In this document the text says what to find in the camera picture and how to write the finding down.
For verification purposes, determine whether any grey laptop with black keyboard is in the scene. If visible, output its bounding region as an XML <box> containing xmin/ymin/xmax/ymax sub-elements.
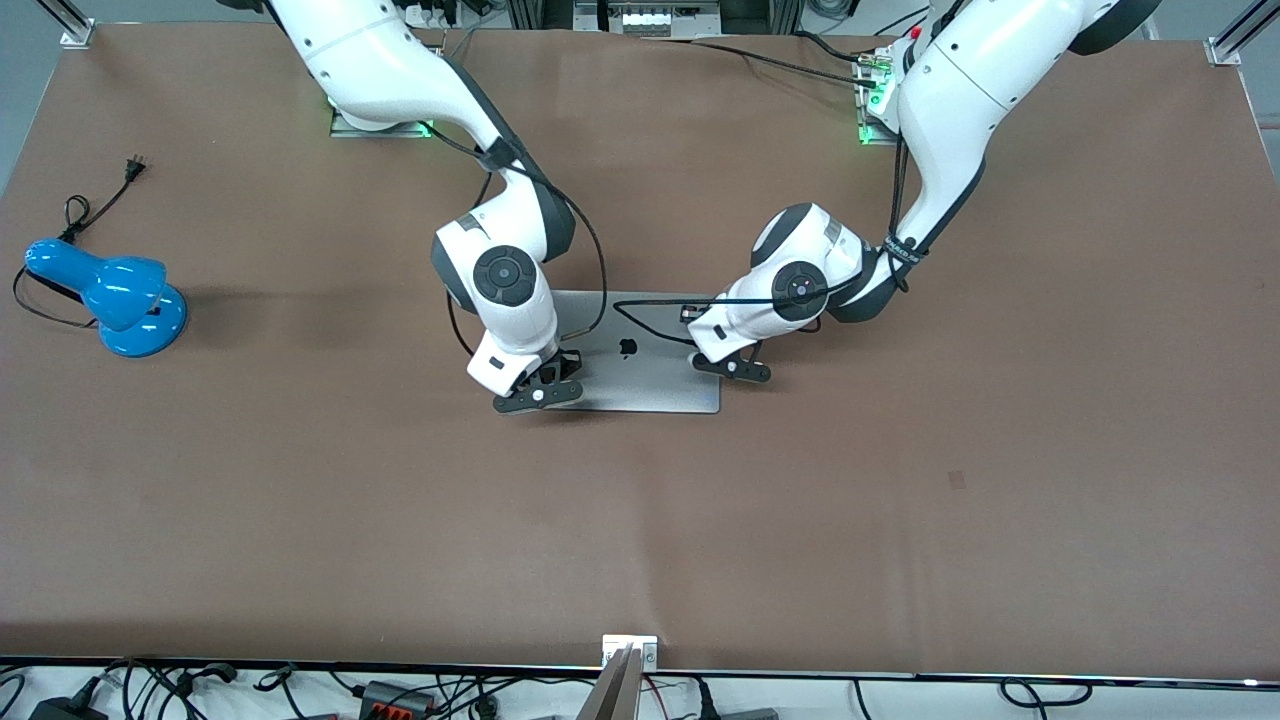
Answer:
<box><xmin>540</xmin><ymin>290</ymin><xmax>722</xmax><ymax>415</ymax></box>

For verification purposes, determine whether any orange and black connector block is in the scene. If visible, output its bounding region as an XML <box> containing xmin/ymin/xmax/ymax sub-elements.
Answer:
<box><xmin>358</xmin><ymin>680</ymin><xmax>438</xmax><ymax>719</ymax></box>

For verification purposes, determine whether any small white power strip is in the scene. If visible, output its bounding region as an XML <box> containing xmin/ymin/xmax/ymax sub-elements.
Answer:
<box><xmin>400</xmin><ymin>0</ymin><xmax>466</xmax><ymax>29</ymax></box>

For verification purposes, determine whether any blue desk lamp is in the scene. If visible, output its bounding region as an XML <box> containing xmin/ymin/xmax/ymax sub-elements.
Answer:
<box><xmin>24</xmin><ymin>238</ymin><xmax>189</xmax><ymax>359</ymax></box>

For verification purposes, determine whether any black power adapter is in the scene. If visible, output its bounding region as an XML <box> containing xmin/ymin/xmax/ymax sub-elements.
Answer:
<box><xmin>28</xmin><ymin>697</ymin><xmax>109</xmax><ymax>720</ymax></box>

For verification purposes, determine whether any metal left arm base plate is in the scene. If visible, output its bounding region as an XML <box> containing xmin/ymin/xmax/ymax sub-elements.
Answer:
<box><xmin>855</xmin><ymin>45</ymin><xmax>906</xmax><ymax>148</ymax></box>

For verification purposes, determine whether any long thin black base cable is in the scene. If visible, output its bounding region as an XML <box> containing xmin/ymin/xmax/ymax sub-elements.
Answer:
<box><xmin>640</xmin><ymin>35</ymin><xmax>881</xmax><ymax>89</ymax></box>

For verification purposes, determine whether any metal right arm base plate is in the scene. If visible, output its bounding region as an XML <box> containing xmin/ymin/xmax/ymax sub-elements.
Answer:
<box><xmin>330</xmin><ymin>100</ymin><xmax>438</xmax><ymax>139</ymax></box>

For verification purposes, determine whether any silver camera mount bracket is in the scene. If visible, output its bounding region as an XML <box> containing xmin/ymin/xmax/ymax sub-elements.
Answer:
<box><xmin>602</xmin><ymin>634</ymin><xmax>659</xmax><ymax>669</ymax></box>

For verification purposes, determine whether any thick black base cable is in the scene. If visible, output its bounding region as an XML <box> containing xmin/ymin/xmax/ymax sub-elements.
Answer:
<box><xmin>795</xmin><ymin>30</ymin><xmax>871</xmax><ymax>66</ymax></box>

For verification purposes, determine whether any aluminium camera mount bar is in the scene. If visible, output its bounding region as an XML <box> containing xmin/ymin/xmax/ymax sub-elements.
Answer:
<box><xmin>575</xmin><ymin>645</ymin><xmax>643</xmax><ymax>720</ymax></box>

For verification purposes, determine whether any black lamp cord with plug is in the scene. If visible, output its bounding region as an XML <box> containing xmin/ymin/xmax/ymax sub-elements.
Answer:
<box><xmin>12</xmin><ymin>154</ymin><xmax>149</xmax><ymax>331</ymax></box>

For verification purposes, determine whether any black cable clip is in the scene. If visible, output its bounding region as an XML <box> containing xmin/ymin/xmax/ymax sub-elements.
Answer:
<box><xmin>175</xmin><ymin>662</ymin><xmax>241</xmax><ymax>698</ymax></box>

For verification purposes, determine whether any looped black cable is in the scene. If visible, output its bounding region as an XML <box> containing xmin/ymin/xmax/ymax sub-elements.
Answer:
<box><xmin>999</xmin><ymin>677</ymin><xmax>1093</xmax><ymax>708</ymax></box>

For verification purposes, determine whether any aluminium frame post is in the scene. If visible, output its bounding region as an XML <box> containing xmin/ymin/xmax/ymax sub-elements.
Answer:
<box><xmin>45</xmin><ymin>0</ymin><xmax>98</xmax><ymax>49</ymax></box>
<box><xmin>1205</xmin><ymin>0</ymin><xmax>1280</xmax><ymax>67</ymax></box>

